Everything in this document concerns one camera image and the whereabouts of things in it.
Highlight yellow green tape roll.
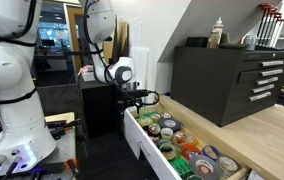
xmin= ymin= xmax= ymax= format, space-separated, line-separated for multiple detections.
xmin=136 ymin=115 xmax=155 ymax=128

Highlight translucent pinkish tape roll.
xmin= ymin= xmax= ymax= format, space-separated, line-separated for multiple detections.
xmin=171 ymin=130 xmax=190 ymax=147

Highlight white labelled tape roll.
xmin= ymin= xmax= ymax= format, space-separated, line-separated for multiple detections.
xmin=160 ymin=112 xmax=173 ymax=120

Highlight green plastic block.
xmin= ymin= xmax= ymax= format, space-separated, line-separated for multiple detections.
xmin=169 ymin=157 xmax=194 ymax=180

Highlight tall white capped bottle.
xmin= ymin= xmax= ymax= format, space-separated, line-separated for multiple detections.
xmin=212 ymin=17 xmax=225 ymax=41

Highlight red orange tape roll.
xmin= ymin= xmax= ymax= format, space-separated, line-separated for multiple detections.
xmin=180 ymin=144 xmax=204 ymax=160

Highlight blue tape roll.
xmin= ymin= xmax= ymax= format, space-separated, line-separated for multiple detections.
xmin=201 ymin=145 xmax=221 ymax=162

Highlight teal tape roll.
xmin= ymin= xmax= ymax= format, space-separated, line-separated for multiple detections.
xmin=186 ymin=173 xmax=205 ymax=180

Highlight orange handled tool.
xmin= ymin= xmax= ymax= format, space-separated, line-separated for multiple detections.
xmin=64 ymin=157 xmax=82 ymax=178

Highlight cardboard sheets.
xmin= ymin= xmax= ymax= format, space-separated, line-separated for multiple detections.
xmin=102 ymin=21 xmax=130 ymax=66

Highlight tan glue bottle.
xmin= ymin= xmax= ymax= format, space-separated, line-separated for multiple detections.
xmin=206 ymin=29 xmax=221 ymax=49

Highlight white fronted wooden drawer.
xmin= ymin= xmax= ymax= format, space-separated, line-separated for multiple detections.
xmin=123 ymin=103 xmax=251 ymax=180

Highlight silver tool chest pull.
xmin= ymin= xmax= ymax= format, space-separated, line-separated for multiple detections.
xmin=261 ymin=68 xmax=284 ymax=77
xmin=248 ymin=91 xmax=272 ymax=102
xmin=251 ymin=84 xmax=276 ymax=94
xmin=256 ymin=76 xmax=279 ymax=86
xmin=260 ymin=59 xmax=284 ymax=67

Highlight silver drawer handle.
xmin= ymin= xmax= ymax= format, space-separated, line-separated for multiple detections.
xmin=137 ymin=141 xmax=151 ymax=158

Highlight metal can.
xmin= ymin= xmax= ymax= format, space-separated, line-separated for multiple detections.
xmin=244 ymin=34 xmax=258 ymax=51

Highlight clear tape roll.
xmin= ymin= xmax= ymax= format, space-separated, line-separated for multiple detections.
xmin=216 ymin=155 xmax=241 ymax=178

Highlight white cabinet with wood top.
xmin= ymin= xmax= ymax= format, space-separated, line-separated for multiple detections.
xmin=158 ymin=94 xmax=284 ymax=180

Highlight black bar clamp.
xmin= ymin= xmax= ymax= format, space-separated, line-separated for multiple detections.
xmin=46 ymin=118 xmax=83 ymax=140

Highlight white board panel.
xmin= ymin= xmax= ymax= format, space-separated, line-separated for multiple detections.
xmin=128 ymin=16 xmax=151 ymax=91

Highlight red handled bar clamp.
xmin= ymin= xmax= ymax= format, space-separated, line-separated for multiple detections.
xmin=266 ymin=11 xmax=284 ymax=47
xmin=271 ymin=17 xmax=284 ymax=48
xmin=261 ymin=7 xmax=279 ymax=46
xmin=255 ymin=3 xmax=274 ymax=41

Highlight large black tape roll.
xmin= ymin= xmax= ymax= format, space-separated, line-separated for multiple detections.
xmin=158 ymin=117 xmax=182 ymax=133

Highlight black case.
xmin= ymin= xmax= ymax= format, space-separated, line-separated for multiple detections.
xmin=185 ymin=36 xmax=210 ymax=48

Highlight black pedestal cabinet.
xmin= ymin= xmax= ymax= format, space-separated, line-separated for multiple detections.
xmin=78 ymin=75 xmax=126 ymax=139

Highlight small white box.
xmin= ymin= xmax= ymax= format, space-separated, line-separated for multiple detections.
xmin=81 ymin=71 xmax=96 ymax=82

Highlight black metal tool chest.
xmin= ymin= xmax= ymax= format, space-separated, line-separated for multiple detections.
xmin=170 ymin=45 xmax=284 ymax=128

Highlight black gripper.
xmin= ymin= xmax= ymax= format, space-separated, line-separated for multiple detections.
xmin=117 ymin=89 xmax=150 ymax=117

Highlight cream tape roll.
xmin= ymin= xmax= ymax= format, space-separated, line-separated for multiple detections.
xmin=160 ymin=127 xmax=175 ymax=140

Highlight grey duct tape roll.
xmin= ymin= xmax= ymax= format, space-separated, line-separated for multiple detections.
xmin=188 ymin=154 xmax=222 ymax=180

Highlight wooden framed door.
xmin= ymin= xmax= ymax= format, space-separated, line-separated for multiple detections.
xmin=65 ymin=4 xmax=85 ymax=76

